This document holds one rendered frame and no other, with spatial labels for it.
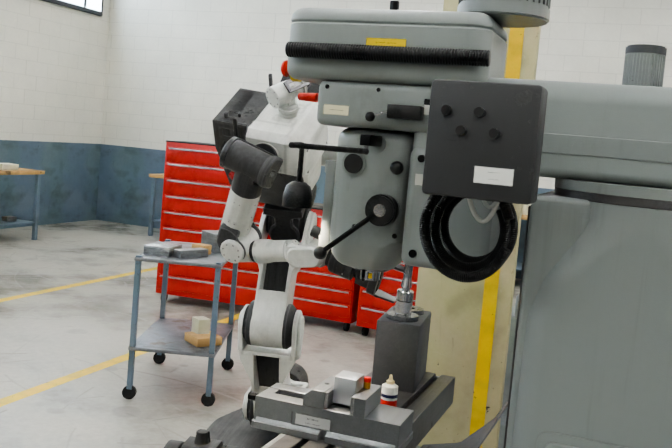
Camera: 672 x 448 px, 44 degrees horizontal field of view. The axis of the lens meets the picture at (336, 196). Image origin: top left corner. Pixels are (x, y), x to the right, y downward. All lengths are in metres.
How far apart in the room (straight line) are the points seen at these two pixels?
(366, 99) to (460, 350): 2.08
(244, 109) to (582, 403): 1.36
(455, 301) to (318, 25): 2.06
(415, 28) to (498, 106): 0.37
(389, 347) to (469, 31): 0.94
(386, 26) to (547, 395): 0.83
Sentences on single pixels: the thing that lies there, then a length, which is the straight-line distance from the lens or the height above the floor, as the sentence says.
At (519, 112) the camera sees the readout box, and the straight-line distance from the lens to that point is 1.48.
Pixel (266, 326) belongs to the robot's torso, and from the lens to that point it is 2.60.
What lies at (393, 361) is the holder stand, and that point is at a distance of 2.31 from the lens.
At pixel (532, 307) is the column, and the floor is 1.30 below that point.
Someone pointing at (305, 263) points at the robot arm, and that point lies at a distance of 2.37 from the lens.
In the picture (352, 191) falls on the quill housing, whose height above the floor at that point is 1.49.
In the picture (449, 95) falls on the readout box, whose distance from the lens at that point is 1.51.
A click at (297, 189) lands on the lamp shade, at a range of 1.92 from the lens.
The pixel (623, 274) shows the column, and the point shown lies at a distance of 1.66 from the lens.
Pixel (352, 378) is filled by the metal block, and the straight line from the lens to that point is 1.90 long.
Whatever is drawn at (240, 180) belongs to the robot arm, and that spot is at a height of 1.46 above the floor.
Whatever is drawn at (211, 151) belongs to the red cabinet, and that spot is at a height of 1.40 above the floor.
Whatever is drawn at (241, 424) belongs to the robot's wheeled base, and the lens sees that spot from 3.05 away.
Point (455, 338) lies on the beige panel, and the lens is 3.72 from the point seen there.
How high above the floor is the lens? 1.60
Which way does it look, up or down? 4 degrees down
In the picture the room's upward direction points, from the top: 5 degrees clockwise
